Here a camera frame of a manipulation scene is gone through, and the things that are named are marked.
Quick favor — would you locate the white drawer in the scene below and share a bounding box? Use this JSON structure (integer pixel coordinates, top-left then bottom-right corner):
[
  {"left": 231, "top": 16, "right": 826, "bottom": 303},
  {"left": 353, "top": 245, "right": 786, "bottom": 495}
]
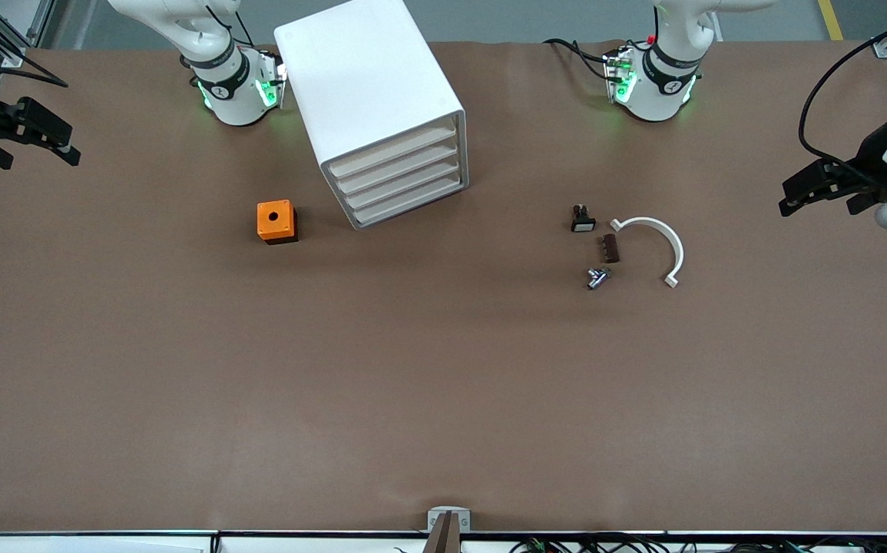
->
[
  {"left": 339, "top": 157, "right": 463, "bottom": 212},
  {"left": 347, "top": 175, "right": 465, "bottom": 229},
  {"left": 333, "top": 140, "right": 462, "bottom": 197},
  {"left": 328, "top": 121, "right": 461, "bottom": 181}
]

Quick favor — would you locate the white drawer cabinet housing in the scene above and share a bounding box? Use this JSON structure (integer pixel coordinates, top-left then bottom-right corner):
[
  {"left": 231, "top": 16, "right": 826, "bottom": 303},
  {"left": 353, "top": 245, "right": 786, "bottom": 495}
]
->
[{"left": 273, "top": 0, "right": 469, "bottom": 231}]

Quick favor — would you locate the white curved plastic clamp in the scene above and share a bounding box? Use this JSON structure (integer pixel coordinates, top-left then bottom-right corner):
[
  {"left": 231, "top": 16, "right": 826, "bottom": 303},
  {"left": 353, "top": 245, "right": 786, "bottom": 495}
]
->
[{"left": 610, "top": 217, "right": 685, "bottom": 289}]

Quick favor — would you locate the brown table cover sheet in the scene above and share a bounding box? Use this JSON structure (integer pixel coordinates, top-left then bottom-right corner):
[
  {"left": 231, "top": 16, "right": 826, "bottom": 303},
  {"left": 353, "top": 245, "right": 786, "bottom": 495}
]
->
[{"left": 0, "top": 38, "right": 887, "bottom": 535}]

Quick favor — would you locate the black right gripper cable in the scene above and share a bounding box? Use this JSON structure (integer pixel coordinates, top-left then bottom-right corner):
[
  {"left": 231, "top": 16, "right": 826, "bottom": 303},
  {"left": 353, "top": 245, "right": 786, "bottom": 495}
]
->
[{"left": 0, "top": 54, "right": 69, "bottom": 87}]

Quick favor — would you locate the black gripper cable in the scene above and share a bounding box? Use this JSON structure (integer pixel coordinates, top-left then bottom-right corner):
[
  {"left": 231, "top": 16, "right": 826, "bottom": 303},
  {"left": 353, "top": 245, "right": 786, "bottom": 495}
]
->
[
  {"left": 0, "top": 54, "right": 69, "bottom": 87},
  {"left": 799, "top": 0, "right": 887, "bottom": 189}
]

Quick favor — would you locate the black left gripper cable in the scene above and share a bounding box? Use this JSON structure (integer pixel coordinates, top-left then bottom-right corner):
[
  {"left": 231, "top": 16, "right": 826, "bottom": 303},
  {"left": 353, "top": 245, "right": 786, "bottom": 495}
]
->
[{"left": 799, "top": 0, "right": 887, "bottom": 189}]

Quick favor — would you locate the orange black button enclosure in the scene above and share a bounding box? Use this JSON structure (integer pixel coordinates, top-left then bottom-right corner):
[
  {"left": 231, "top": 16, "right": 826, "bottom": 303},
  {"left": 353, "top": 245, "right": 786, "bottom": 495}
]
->
[{"left": 257, "top": 200, "right": 299, "bottom": 245}]

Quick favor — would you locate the black right base cable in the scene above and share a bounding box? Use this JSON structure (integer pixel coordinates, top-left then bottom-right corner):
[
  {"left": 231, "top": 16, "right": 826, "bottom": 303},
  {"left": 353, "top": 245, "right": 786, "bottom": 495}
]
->
[{"left": 205, "top": 4, "right": 256, "bottom": 48}]

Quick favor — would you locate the black base cable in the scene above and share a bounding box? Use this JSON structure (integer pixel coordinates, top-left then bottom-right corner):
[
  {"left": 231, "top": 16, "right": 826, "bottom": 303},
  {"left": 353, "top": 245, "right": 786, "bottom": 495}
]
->
[
  {"left": 543, "top": 37, "right": 614, "bottom": 81},
  {"left": 205, "top": 4, "right": 256, "bottom": 48}
]

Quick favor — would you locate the black left base cable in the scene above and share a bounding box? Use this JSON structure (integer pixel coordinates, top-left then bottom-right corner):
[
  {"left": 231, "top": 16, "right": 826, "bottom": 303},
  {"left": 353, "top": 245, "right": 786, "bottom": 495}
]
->
[{"left": 543, "top": 37, "right": 614, "bottom": 81}]

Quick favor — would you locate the white table edge rail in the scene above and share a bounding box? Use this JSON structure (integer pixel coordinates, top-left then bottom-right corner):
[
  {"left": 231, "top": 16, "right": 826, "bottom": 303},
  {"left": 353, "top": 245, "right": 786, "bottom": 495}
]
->
[{"left": 0, "top": 531, "right": 887, "bottom": 553}]

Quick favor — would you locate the tangled black cable bundle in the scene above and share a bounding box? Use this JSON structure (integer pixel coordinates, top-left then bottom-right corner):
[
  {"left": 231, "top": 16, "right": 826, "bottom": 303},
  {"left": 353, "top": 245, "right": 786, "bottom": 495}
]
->
[{"left": 393, "top": 534, "right": 887, "bottom": 553}]

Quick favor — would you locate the grey metal edge bracket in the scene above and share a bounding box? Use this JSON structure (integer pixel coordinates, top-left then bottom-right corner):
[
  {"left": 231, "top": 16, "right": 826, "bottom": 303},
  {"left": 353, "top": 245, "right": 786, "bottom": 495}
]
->
[{"left": 427, "top": 506, "right": 472, "bottom": 533}]

